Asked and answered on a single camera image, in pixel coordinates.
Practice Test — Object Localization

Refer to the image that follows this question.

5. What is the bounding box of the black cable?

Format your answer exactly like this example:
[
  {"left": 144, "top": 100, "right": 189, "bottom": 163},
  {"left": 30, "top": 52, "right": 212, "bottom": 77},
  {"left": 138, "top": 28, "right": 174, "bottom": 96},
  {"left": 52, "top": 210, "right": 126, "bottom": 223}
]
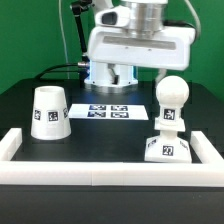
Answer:
[{"left": 33, "top": 62, "right": 91, "bottom": 81}]

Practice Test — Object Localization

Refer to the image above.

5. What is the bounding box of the white marker sheet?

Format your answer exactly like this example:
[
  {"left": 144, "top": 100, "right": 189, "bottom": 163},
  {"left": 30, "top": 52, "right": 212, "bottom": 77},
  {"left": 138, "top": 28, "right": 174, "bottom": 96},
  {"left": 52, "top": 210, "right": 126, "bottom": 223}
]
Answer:
[{"left": 69, "top": 104, "right": 148, "bottom": 120}]

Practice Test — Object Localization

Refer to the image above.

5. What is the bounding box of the white lamp bulb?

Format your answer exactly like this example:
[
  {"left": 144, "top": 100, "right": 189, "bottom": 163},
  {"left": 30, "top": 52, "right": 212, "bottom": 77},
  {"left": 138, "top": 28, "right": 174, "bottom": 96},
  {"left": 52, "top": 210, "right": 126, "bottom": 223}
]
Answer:
[{"left": 156, "top": 76, "right": 189, "bottom": 122}]

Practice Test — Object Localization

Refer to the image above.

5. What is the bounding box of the white U-shaped fence frame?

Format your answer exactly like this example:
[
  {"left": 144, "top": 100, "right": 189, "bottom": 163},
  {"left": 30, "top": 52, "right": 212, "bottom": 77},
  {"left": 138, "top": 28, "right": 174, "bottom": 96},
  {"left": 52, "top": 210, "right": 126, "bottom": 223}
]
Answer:
[{"left": 0, "top": 128, "right": 224, "bottom": 187}]

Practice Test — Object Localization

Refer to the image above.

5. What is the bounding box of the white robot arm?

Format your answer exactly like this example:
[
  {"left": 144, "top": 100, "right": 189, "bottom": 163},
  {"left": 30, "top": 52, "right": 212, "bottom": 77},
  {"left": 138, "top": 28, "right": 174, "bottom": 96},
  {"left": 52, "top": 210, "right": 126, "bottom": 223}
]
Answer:
[{"left": 85, "top": 0, "right": 201, "bottom": 91}]

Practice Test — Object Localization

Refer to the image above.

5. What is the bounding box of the white lamp base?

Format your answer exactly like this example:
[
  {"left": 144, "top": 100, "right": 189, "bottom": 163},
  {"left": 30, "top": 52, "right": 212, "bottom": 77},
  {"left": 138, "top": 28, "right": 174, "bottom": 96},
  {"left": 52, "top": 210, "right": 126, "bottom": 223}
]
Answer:
[{"left": 144, "top": 118, "right": 192, "bottom": 163}]

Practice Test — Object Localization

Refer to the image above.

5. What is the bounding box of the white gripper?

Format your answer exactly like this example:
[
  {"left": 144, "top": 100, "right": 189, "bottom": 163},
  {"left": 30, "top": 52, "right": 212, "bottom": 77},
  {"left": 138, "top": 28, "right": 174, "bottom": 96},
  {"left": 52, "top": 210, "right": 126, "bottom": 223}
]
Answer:
[{"left": 88, "top": 26, "right": 195, "bottom": 84}]

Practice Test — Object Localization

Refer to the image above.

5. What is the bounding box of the white hanging cable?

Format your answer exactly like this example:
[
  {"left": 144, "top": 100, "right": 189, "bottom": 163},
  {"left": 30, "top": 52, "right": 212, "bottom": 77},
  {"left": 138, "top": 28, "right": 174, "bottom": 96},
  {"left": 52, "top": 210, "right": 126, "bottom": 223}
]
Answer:
[{"left": 57, "top": 0, "right": 71, "bottom": 80}]

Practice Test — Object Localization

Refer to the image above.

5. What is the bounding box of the white lamp shade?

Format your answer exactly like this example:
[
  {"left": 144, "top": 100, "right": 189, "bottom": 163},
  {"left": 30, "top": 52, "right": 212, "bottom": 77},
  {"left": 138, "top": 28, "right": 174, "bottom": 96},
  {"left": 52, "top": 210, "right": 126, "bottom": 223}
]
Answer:
[{"left": 31, "top": 86, "right": 71, "bottom": 140}]

